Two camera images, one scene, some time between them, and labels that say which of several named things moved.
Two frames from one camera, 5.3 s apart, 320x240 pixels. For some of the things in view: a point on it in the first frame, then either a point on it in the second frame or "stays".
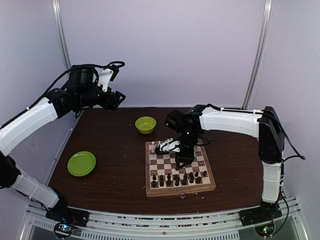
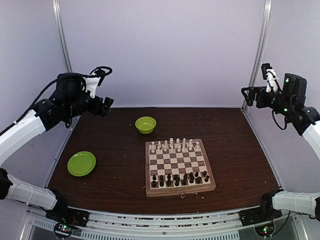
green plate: (81, 163) stays
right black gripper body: (189, 155) -> (262, 102)
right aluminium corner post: (260, 53) stays
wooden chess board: (162, 178) stays
